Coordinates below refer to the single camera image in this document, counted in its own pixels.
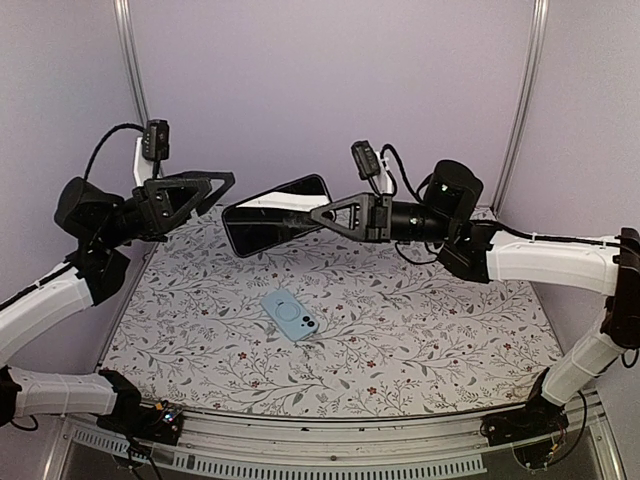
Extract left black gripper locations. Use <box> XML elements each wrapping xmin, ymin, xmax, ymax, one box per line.
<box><xmin>98</xmin><ymin>169</ymin><xmax>235</xmax><ymax>247</ymax></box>

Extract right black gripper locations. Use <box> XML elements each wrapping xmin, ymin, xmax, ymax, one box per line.
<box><xmin>309</xmin><ymin>191</ymin><xmax>455</xmax><ymax>244</ymax></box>

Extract black phone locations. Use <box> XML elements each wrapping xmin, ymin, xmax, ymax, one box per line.
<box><xmin>221</xmin><ymin>174</ymin><xmax>332</xmax><ymax>258</ymax></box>

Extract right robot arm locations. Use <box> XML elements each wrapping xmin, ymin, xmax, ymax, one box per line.
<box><xmin>310</xmin><ymin>160</ymin><xmax>639</xmax><ymax>436</ymax></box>

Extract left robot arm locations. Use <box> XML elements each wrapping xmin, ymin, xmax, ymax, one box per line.
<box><xmin>1</xmin><ymin>171</ymin><xmax>235</xmax><ymax>436</ymax></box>

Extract light blue phone case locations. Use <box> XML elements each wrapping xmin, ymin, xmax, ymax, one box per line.
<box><xmin>260</xmin><ymin>290</ymin><xmax>319</xmax><ymax>342</ymax></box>

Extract floral patterned table mat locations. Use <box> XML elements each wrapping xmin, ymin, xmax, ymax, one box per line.
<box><xmin>103</xmin><ymin>212</ymin><xmax>561</xmax><ymax>418</ymax></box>

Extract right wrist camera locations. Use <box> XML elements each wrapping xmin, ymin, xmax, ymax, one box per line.
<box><xmin>351</xmin><ymin>140</ymin><xmax>380</xmax><ymax>180</ymax></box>

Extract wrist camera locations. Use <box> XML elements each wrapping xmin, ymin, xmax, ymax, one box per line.
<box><xmin>351</xmin><ymin>140</ymin><xmax>380</xmax><ymax>180</ymax></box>
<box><xmin>142</xmin><ymin>119</ymin><xmax>170</xmax><ymax>162</ymax></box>

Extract right camera cable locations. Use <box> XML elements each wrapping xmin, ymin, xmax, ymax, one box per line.
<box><xmin>380</xmin><ymin>143</ymin><xmax>426</xmax><ymax>199</ymax></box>

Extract camera cable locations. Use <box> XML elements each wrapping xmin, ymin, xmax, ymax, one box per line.
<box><xmin>380</xmin><ymin>143</ymin><xmax>426</xmax><ymax>199</ymax></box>
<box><xmin>84</xmin><ymin>122</ymin><xmax>146</xmax><ymax>181</ymax></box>

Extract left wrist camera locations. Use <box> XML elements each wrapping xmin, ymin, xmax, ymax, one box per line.
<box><xmin>142</xmin><ymin>119</ymin><xmax>170</xmax><ymax>162</ymax></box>

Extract left camera cable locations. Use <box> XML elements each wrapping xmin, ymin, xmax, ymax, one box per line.
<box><xmin>84</xmin><ymin>122</ymin><xmax>146</xmax><ymax>181</ymax></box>

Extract left aluminium frame post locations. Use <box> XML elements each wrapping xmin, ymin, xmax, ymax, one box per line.
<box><xmin>113</xmin><ymin>0</ymin><xmax>150</xmax><ymax>124</ymax></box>

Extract aluminium frame post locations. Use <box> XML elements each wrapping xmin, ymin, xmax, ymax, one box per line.
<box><xmin>113</xmin><ymin>0</ymin><xmax>150</xmax><ymax>124</ymax></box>
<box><xmin>491</xmin><ymin>0</ymin><xmax>550</xmax><ymax>217</ymax></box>

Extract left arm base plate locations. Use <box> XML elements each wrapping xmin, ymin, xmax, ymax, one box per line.
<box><xmin>96</xmin><ymin>401</ymin><xmax>184</xmax><ymax>446</ymax></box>

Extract front aluminium rail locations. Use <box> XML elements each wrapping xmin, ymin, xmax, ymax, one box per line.
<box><xmin>43</xmin><ymin>390</ymin><xmax>628</xmax><ymax>479</ymax></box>

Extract right aluminium frame post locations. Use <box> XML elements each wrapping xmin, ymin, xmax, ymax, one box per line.
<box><xmin>491</xmin><ymin>0</ymin><xmax>550</xmax><ymax>217</ymax></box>

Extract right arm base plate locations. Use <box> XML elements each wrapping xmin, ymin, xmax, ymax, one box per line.
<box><xmin>480</xmin><ymin>404</ymin><xmax>569</xmax><ymax>446</ymax></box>

